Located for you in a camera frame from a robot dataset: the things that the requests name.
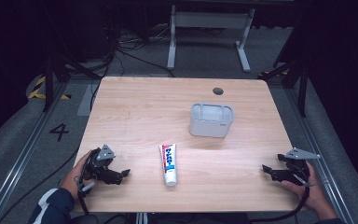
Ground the bundle of floor cables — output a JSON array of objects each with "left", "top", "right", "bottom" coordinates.
[{"left": 89, "top": 27, "right": 176, "bottom": 112}]

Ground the grey plastic holder box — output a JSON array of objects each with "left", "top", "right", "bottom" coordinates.
[{"left": 188, "top": 102, "right": 235, "bottom": 139}]

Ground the white toothpaste tube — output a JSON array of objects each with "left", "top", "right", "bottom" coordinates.
[{"left": 158, "top": 143, "right": 178, "bottom": 188}]

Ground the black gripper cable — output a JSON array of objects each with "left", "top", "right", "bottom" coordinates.
[
  {"left": 248, "top": 186, "right": 311, "bottom": 224},
  {"left": 76, "top": 185, "right": 91, "bottom": 217}
]

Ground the person's left hand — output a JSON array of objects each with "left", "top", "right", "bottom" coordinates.
[{"left": 61, "top": 149, "right": 97, "bottom": 201}]

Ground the black metal stand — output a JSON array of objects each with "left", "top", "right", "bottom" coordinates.
[
  {"left": 41, "top": 51, "right": 103, "bottom": 114},
  {"left": 257, "top": 54, "right": 310, "bottom": 119}
]

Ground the black floor cable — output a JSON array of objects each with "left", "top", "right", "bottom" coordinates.
[{"left": 0, "top": 146, "right": 81, "bottom": 224}]

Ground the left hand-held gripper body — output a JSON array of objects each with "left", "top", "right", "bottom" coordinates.
[{"left": 78, "top": 143, "right": 121, "bottom": 198}]

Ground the grey metal desk frame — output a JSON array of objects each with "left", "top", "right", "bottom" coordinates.
[{"left": 166, "top": 4, "right": 256, "bottom": 74}]

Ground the grey metal floor rail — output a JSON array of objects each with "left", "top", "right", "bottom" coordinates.
[
  {"left": 282, "top": 87, "right": 356, "bottom": 224},
  {"left": 0, "top": 81, "right": 71, "bottom": 224}
]

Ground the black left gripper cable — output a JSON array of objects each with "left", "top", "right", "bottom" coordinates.
[{"left": 76, "top": 185, "right": 91, "bottom": 217}]

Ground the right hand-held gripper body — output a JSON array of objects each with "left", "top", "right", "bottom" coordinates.
[{"left": 277, "top": 147, "right": 322, "bottom": 189}]

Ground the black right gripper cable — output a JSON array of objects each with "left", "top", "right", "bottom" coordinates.
[{"left": 248, "top": 186, "right": 311, "bottom": 224}]

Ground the person's right hand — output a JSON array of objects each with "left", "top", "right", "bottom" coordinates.
[{"left": 281, "top": 161, "right": 338, "bottom": 220}]

